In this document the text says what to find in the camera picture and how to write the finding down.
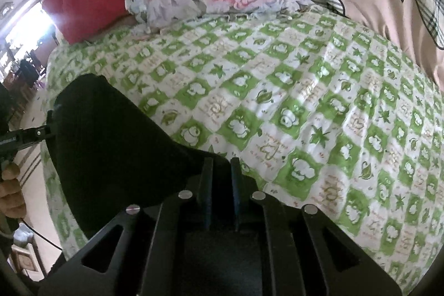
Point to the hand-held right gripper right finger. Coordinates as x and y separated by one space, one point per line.
236 193

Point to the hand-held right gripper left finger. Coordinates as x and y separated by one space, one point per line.
207 193

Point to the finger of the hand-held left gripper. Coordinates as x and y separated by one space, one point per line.
36 135

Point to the black pants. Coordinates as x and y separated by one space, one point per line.
114 143

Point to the person's left hand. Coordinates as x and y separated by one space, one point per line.
10 192

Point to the green checked bedsheet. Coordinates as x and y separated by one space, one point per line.
295 91

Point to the ceiling light fixture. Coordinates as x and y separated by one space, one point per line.
6 9

